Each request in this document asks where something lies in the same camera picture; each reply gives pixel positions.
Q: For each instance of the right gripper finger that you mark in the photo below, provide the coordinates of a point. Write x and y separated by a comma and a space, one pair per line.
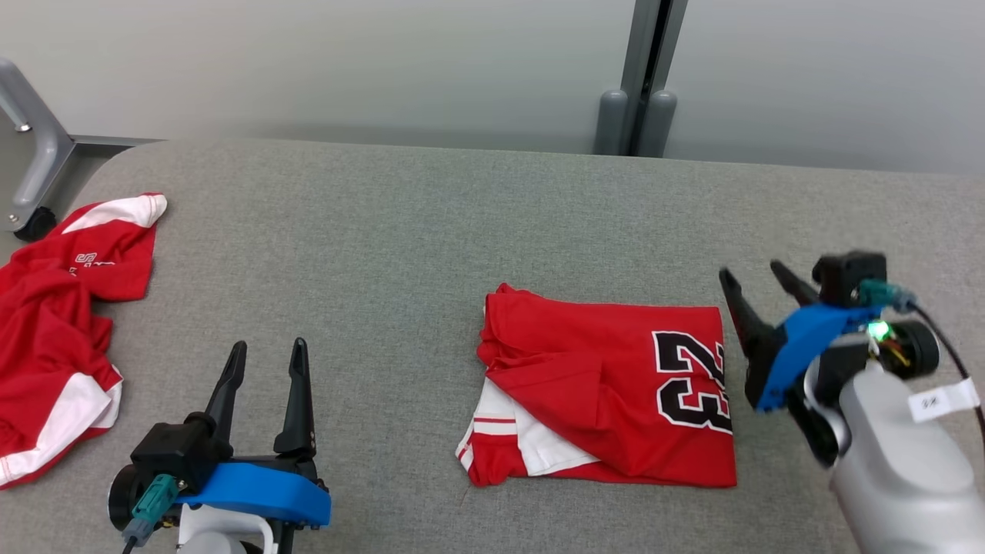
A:
796, 285
746, 323

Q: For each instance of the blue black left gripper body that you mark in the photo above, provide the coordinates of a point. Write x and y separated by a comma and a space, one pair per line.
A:
269, 492

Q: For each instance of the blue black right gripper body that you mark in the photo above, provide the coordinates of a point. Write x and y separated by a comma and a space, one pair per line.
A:
808, 338

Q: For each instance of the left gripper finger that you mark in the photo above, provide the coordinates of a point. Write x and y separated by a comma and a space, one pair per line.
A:
231, 385
298, 408

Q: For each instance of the red number 23 jersey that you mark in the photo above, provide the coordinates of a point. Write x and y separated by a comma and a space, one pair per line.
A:
616, 385

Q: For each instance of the white paper label tag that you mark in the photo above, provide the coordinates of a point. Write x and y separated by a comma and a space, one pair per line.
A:
943, 402

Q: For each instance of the grey fabric sofa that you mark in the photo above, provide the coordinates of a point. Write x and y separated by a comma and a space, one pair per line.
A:
385, 246

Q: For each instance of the black caster wheel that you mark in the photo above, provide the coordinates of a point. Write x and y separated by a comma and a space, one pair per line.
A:
35, 223

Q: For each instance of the grey caster leg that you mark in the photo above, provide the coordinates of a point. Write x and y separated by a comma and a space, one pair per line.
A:
42, 154

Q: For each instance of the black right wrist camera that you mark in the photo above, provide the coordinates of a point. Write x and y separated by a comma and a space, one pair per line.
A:
846, 273

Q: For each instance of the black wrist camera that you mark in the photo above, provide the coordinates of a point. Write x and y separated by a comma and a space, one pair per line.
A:
181, 450
846, 273

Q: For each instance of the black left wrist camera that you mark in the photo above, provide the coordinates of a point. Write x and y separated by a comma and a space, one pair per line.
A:
181, 450

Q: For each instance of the teal right camera connector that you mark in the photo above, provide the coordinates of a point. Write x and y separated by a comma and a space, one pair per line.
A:
885, 295

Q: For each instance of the teal camera connector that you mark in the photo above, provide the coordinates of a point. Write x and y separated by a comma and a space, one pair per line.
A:
154, 500
885, 295

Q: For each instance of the teal left camera connector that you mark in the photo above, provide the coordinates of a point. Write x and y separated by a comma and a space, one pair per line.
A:
154, 500

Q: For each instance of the grey cylindrical post bumper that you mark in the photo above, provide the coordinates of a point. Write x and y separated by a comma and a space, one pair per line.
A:
612, 123
659, 123

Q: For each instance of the grey metal partition post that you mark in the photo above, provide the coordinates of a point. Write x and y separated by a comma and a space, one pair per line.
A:
654, 46

